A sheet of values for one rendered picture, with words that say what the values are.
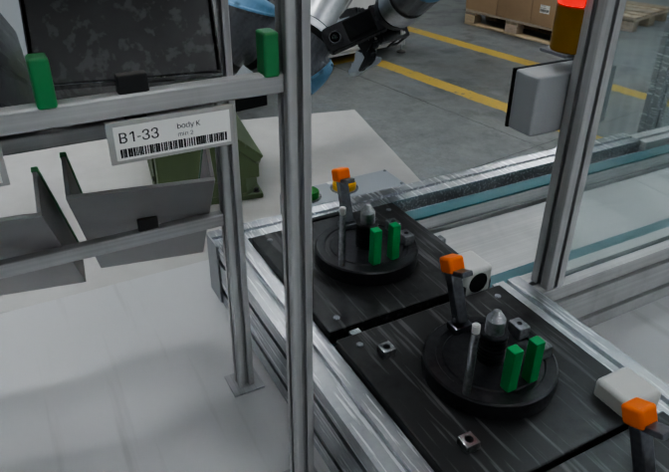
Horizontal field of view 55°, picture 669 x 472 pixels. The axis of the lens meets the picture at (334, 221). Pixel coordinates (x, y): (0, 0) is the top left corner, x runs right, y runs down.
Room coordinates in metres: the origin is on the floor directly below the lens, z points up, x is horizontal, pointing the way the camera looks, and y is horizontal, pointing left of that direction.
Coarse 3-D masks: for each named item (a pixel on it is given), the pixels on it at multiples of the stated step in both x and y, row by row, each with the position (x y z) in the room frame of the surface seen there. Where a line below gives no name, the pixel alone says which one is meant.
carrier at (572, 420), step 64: (448, 320) 0.61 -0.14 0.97; (512, 320) 0.57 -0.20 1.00; (384, 384) 0.50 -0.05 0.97; (448, 384) 0.48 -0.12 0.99; (512, 384) 0.47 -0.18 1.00; (576, 384) 0.50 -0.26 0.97; (640, 384) 0.48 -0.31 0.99; (448, 448) 0.42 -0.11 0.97; (512, 448) 0.42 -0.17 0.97; (576, 448) 0.42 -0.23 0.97
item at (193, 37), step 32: (32, 0) 0.45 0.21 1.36; (64, 0) 0.46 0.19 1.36; (96, 0) 0.47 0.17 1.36; (128, 0) 0.47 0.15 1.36; (160, 0) 0.48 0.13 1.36; (192, 0) 0.49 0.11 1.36; (32, 32) 0.44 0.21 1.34; (64, 32) 0.45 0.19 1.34; (96, 32) 0.46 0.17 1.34; (128, 32) 0.46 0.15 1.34; (160, 32) 0.47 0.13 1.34; (192, 32) 0.48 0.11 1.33; (64, 64) 0.44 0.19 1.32; (96, 64) 0.45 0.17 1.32; (128, 64) 0.45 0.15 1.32; (160, 64) 0.46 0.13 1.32; (192, 64) 0.47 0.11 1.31; (64, 96) 0.46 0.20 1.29
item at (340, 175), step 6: (336, 168) 0.81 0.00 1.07; (342, 168) 0.81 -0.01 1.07; (348, 168) 0.81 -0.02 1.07; (336, 174) 0.80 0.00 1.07; (342, 174) 0.80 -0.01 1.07; (348, 174) 0.81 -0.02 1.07; (336, 180) 0.80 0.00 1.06; (342, 180) 0.79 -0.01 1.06; (348, 180) 0.79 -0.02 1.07; (336, 186) 0.81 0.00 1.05; (342, 186) 0.80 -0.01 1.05; (342, 192) 0.80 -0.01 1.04; (348, 192) 0.80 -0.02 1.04; (342, 198) 0.79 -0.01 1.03; (348, 198) 0.80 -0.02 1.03; (342, 204) 0.79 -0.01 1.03; (348, 204) 0.79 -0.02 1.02; (348, 210) 0.79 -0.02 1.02; (348, 216) 0.79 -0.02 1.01
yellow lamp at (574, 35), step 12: (564, 12) 0.72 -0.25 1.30; (576, 12) 0.71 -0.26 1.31; (564, 24) 0.72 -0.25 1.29; (576, 24) 0.71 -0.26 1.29; (552, 36) 0.73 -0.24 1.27; (564, 36) 0.72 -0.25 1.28; (576, 36) 0.71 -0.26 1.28; (552, 48) 0.73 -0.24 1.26; (564, 48) 0.71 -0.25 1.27; (576, 48) 0.71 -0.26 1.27
